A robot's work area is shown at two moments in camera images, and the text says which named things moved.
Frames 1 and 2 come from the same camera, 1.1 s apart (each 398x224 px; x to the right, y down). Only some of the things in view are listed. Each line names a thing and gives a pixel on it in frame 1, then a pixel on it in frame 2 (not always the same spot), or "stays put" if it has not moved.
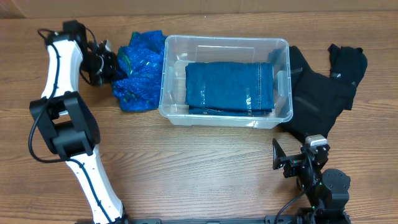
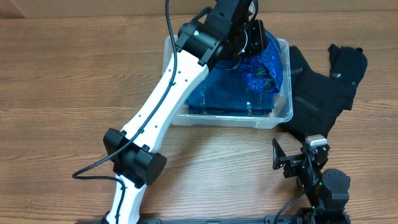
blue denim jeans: x=229 y=88 stays put
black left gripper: x=114 y=75 to x=257 y=42
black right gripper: x=286 y=162 stays put
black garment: x=319 y=100 stays put
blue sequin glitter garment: x=142 y=63 to x=263 y=71
